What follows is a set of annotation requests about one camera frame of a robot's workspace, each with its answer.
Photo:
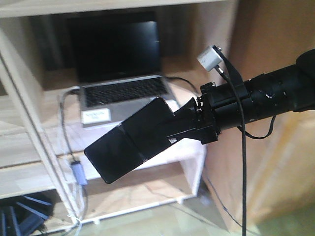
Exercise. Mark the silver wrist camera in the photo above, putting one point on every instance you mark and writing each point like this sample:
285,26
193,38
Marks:
210,58

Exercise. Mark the silver laptop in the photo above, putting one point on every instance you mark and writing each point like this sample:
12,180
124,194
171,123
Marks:
118,64

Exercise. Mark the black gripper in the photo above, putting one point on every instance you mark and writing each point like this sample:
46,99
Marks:
219,111

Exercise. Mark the grey usb adapter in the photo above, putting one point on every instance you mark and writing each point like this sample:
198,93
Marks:
79,173

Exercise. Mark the light wooden desk shelf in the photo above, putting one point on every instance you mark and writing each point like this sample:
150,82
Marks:
257,36

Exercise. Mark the black foldable smartphone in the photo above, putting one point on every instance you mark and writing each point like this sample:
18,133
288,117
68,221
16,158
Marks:
131,143

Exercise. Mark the white label left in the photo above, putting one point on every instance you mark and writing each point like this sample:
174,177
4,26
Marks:
94,116

